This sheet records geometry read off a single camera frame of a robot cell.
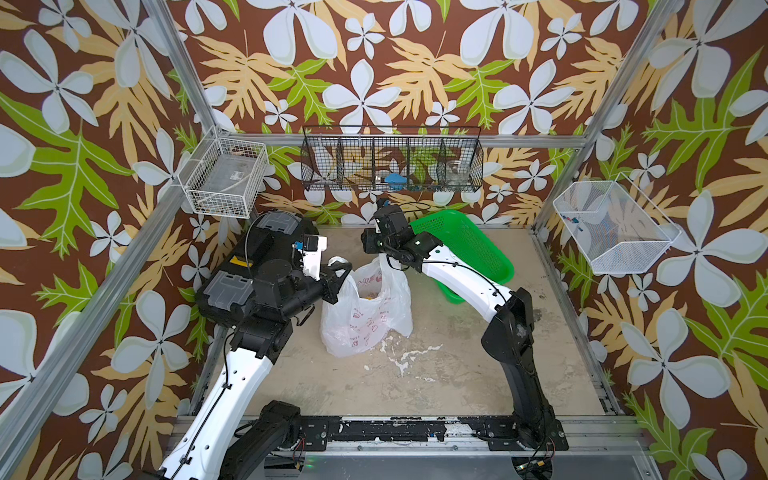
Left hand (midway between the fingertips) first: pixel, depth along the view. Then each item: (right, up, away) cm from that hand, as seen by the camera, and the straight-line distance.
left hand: (351, 263), depth 67 cm
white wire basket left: (-39, +26, +19) cm, 51 cm away
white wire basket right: (+73, +10, +15) cm, 75 cm away
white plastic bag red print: (+5, -10, +5) cm, 12 cm away
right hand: (+2, +8, +19) cm, 20 cm away
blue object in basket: (+12, +25, +26) cm, 38 cm away
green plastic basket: (+37, +10, +46) cm, 60 cm away
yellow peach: (+4, -8, +2) cm, 9 cm away
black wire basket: (+10, +34, +31) cm, 47 cm away
